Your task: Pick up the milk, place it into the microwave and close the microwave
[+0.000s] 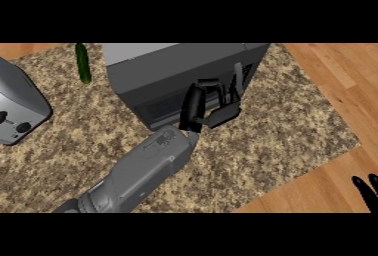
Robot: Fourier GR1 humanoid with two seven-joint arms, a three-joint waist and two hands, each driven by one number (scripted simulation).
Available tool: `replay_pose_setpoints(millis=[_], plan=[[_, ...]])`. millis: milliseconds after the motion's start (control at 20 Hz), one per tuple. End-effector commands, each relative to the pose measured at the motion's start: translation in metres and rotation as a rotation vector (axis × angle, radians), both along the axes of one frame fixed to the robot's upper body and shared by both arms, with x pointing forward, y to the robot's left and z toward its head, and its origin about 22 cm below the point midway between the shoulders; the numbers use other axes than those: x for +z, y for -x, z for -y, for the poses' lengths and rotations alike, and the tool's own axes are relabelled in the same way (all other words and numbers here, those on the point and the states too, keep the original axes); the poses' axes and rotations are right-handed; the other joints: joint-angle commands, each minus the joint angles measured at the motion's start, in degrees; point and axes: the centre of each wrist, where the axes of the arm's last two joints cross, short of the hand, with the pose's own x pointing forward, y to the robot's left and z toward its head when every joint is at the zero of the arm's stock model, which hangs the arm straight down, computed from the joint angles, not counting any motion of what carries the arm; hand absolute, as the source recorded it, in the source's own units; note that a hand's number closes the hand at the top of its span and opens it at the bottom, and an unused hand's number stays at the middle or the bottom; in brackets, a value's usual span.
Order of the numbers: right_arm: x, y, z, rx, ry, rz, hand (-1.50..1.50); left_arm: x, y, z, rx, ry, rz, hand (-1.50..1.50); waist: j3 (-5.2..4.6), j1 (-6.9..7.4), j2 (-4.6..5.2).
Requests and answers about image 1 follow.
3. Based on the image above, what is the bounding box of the green cucumber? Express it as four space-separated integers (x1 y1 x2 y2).
73 42 93 85

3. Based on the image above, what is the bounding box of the grey toaster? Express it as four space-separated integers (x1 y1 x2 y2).
0 56 54 146

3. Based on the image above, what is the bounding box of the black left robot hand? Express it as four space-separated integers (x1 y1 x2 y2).
177 77 243 134

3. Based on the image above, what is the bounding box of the dark grey microwave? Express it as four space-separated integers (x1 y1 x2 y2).
100 42 271 132

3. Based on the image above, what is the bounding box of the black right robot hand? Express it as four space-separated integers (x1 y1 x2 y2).
349 173 378 214

